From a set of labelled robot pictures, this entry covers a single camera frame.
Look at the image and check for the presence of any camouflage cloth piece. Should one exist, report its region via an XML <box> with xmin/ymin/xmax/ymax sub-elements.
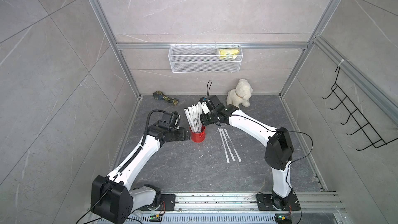
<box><xmin>152</xmin><ymin>91</ymin><xmax>179</xmax><ymax>105</ymax></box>

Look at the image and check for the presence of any red cup container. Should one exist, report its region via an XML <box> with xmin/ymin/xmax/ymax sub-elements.
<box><xmin>190</xmin><ymin>126</ymin><xmax>206</xmax><ymax>143</ymax></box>

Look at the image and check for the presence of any black wire hook rack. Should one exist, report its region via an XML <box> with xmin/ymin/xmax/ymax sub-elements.
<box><xmin>322</xmin><ymin>66</ymin><xmax>398</xmax><ymax>151</ymax></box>

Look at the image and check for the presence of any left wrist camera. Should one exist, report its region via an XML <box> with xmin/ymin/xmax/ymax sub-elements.
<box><xmin>158</xmin><ymin>112</ymin><xmax>180</xmax><ymax>130</ymax></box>

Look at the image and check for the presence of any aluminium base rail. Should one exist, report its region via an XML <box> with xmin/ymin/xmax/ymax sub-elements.
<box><xmin>136</xmin><ymin>192</ymin><xmax>346</xmax><ymax>215</ymax></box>

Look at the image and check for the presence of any white plush dog toy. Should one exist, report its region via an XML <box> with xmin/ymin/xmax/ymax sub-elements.
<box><xmin>226</xmin><ymin>79</ymin><xmax>253</xmax><ymax>108</ymax></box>

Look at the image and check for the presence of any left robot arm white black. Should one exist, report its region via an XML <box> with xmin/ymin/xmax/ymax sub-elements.
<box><xmin>90</xmin><ymin>125</ymin><xmax>190</xmax><ymax>224</ymax></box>

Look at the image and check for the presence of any bundle of white straws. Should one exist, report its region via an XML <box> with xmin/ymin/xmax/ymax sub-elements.
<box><xmin>184</xmin><ymin>104</ymin><xmax>203</xmax><ymax>133</ymax></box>

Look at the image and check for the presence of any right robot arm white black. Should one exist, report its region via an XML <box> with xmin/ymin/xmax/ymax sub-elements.
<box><xmin>199</xmin><ymin>95</ymin><xmax>298</xmax><ymax>210</ymax></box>

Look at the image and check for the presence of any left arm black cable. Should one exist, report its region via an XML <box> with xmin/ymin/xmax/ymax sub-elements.
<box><xmin>118</xmin><ymin>109</ymin><xmax>169</xmax><ymax>175</ymax></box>

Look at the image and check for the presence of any white wire mesh basket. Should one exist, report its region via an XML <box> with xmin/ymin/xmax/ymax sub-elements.
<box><xmin>168</xmin><ymin>44</ymin><xmax>243</xmax><ymax>73</ymax></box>

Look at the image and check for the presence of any yellow sponge in basket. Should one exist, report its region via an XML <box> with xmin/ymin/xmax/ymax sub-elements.
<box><xmin>216</xmin><ymin>49</ymin><xmax>240</xmax><ymax>60</ymax></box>

